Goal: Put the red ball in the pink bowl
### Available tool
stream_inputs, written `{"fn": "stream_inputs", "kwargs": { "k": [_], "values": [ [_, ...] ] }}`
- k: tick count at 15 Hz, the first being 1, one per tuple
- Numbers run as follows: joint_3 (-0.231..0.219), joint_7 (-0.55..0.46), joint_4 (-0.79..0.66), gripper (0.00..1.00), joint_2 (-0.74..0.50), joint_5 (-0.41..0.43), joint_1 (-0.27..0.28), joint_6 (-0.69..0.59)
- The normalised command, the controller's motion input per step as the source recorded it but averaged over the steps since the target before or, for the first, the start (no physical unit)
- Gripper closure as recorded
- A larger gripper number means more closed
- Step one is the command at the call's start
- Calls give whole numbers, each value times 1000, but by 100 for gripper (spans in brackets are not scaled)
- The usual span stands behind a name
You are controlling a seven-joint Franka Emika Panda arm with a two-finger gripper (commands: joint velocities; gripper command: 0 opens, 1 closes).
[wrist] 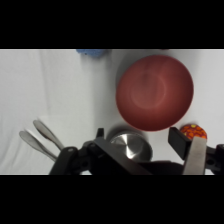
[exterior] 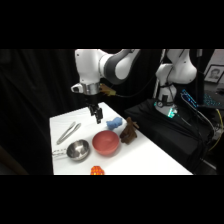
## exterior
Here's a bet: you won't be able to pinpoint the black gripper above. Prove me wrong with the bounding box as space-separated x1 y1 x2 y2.
85 94 104 125

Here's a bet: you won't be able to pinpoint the black robot stand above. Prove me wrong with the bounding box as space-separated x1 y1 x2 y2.
124 97 216 175

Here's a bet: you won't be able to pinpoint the small green light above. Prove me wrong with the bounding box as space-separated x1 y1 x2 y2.
167 107 177 120

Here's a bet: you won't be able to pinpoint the brown plush toy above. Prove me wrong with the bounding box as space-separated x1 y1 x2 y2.
119 116 140 145

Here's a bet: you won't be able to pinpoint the red ball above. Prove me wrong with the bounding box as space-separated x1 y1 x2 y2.
90 165 106 176

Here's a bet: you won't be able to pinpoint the blue soft toy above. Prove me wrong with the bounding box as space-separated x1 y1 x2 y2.
105 116 124 132

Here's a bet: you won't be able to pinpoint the yellow cable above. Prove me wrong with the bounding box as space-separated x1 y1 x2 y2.
207 108 224 152

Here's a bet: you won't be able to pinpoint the metal tongs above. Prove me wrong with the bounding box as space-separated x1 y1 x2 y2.
55 121 82 146

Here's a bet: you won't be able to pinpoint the black curtain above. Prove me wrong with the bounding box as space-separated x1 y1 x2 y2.
0 49 158 176

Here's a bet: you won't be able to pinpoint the pink bowl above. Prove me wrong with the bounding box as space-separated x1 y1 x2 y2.
91 129 121 157

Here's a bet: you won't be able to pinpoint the blue lit device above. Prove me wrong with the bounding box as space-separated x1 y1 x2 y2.
180 88 201 111

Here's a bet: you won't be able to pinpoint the framed portrait picture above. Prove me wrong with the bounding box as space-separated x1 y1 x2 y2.
203 64 224 85

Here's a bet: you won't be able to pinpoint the steel measuring cup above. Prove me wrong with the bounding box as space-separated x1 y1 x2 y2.
52 138 91 163

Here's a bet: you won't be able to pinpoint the black upright pole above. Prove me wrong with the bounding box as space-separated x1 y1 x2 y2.
195 49 205 103

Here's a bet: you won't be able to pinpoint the tan wrist camera box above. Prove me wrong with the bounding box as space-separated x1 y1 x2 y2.
98 83 118 98

